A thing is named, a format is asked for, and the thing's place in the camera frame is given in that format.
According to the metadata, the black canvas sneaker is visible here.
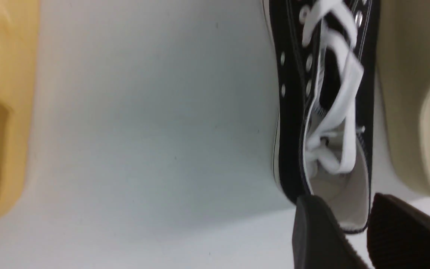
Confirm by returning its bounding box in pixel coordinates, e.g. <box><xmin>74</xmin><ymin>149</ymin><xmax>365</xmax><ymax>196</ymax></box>
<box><xmin>261</xmin><ymin>0</ymin><xmax>381</xmax><ymax>234</ymax></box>

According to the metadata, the olive green slipper left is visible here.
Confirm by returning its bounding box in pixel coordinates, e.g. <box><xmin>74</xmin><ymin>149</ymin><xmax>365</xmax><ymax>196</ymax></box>
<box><xmin>377</xmin><ymin>0</ymin><xmax>430</xmax><ymax>197</ymax></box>

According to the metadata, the yellow ribbed slipper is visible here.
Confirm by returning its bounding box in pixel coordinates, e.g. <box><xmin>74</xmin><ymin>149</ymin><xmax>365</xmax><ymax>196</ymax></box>
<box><xmin>0</xmin><ymin>0</ymin><xmax>40</xmax><ymax>217</ymax></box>

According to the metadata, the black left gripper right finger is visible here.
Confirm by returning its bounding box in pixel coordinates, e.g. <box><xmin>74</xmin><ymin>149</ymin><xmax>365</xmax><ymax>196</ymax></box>
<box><xmin>367</xmin><ymin>193</ymin><xmax>430</xmax><ymax>269</ymax></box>

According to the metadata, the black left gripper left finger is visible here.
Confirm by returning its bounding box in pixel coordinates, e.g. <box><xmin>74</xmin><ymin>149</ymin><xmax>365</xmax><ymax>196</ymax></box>
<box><xmin>292</xmin><ymin>195</ymin><xmax>368</xmax><ymax>269</ymax></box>

